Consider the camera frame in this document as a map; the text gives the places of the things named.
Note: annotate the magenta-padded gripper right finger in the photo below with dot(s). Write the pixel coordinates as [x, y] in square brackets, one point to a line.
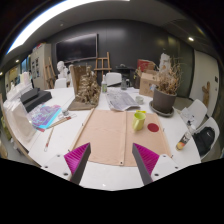
[146, 159]

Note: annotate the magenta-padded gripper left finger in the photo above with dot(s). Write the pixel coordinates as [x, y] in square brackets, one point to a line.
[76, 158]

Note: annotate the flat round red coaster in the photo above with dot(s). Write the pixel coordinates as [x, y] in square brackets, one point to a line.
[153, 127]

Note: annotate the wooden paintbrush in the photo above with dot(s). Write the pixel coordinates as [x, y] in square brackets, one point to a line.
[49, 139]

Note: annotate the beige canvas mat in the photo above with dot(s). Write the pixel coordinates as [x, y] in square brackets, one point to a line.
[103, 133]

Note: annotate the yellow-green mug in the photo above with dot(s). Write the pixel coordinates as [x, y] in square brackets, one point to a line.
[138, 121]

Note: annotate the yellow tag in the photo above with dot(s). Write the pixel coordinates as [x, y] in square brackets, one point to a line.
[141, 111]

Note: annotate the grey plant saucer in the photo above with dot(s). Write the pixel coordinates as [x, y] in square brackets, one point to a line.
[161, 113]

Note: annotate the colourful art print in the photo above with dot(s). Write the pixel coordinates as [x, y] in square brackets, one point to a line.
[46, 116]

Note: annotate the stack of papers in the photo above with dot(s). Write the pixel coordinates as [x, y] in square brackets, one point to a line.
[187, 117]

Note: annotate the black backpack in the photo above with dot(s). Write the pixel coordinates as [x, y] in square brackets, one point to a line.
[204, 141]

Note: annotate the small grey cup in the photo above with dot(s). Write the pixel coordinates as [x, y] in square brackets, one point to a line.
[139, 99]

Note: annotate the dried plant in grey pot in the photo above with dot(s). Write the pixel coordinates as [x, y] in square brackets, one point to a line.
[164, 100]

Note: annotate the printed paper sheet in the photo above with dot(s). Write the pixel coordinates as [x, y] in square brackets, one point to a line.
[120, 100]

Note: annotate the brown carved sculpture on board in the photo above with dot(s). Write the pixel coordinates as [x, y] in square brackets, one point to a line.
[87, 90]

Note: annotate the black flat box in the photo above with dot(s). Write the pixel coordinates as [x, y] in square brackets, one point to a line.
[36, 98]

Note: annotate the white chair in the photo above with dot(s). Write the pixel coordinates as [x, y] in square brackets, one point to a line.
[199, 108]
[113, 79]
[212, 124]

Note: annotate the cardboard box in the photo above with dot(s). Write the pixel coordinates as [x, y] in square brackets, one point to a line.
[147, 85]

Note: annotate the white and green spray bottle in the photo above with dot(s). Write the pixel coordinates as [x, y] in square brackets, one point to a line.
[104, 86]

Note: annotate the wooden figure sculpture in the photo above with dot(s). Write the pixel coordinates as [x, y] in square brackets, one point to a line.
[206, 93]

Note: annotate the white plaster bust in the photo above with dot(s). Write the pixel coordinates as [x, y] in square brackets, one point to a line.
[61, 70]

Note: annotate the wooden easel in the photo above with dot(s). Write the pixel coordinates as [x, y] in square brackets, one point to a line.
[102, 68]

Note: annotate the white cabinet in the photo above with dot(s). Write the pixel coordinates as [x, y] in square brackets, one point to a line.
[40, 65]

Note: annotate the black wall screen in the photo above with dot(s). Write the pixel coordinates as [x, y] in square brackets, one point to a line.
[76, 48]

